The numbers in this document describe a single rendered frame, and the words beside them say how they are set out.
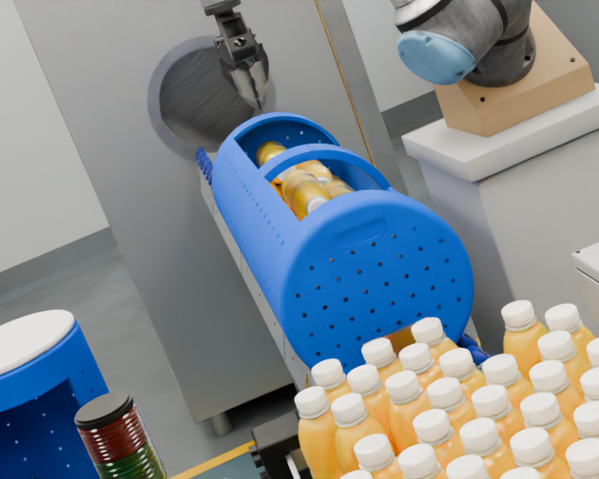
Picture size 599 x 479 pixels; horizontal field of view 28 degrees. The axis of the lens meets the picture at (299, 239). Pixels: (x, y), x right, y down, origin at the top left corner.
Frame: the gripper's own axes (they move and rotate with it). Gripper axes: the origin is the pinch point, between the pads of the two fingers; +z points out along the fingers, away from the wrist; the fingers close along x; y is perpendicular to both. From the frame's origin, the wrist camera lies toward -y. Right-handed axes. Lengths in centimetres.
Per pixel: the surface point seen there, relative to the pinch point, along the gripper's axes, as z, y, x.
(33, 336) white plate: 26, -2, 56
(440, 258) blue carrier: 18, -68, -10
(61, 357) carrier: 30, -9, 52
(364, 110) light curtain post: 25, 75, -33
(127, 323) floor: 131, 309, 63
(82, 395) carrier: 39, -9, 51
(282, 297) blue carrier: 14, -67, 13
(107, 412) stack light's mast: 3, -112, 35
